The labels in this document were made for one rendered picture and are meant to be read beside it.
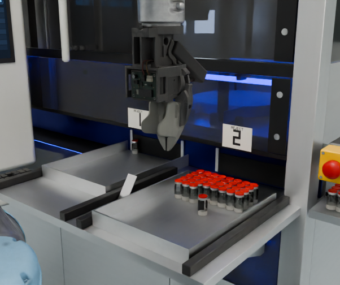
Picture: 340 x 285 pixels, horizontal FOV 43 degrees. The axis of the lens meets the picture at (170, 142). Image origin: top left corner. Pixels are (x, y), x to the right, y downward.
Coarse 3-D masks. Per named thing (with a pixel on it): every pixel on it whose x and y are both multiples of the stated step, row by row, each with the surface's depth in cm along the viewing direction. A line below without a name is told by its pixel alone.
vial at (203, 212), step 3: (198, 198) 97; (201, 198) 96; (204, 198) 96; (198, 201) 97; (201, 201) 97; (204, 201) 97; (207, 201) 97; (198, 204) 97; (201, 204) 97; (204, 204) 97; (207, 204) 97; (198, 207) 97; (201, 207) 97; (204, 207) 97; (207, 207) 98; (198, 210) 98; (201, 210) 97; (204, 210) 97; (198, 213) 98; (201, 213) 97; (204, 213) 97
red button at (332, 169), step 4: (332, 160) 94; (324, 164) 94; (328, 164) 93; (332, 164) 92; (336, 164) 92; (324, 168) 93; (328, 168) 93; (332, 168) 92; (336, 168) 92; (324, 172) 94; (328, 172) 93; (332, 172) 92; (336, 172) 92; (328, 176) 93; (332, 176) 93; (336, 176) 92
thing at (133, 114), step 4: (128, 108) 132; (128, 112) 132; (132, 112) 131; (136, 112) 130; (140, 112) 129; (144, 112) 128; (148, 112) 127; (128, 116) 133; (132, 116) 132; (136, 116) 131; (144, 116) 129; (128, 120) 133; (132, 120) 132; (136, 120) 131; (128, 124) 134; (132, 124) 132; (136, 124) 131; (140, 128) 131
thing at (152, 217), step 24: (144, 192) 105; (168, 192) 111; (96, 216) 92; (120, 216) 97; (144, 216) 97; (168, 216) 97; (192, 216) 97; (216, 216) 97; (240, 216) 90; (144, 240) 84; (168, 240) 80; (192, 240) 87
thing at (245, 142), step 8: (224, 128) 111; (232, 128) 110; (240, 128) 108; (248, 128) 107; (224, 136) 112; (232, 136) 110; (248, 136) 108; (224, 144) 112; (232, 144) 111; (240, 144) 109; (248, 144) 108
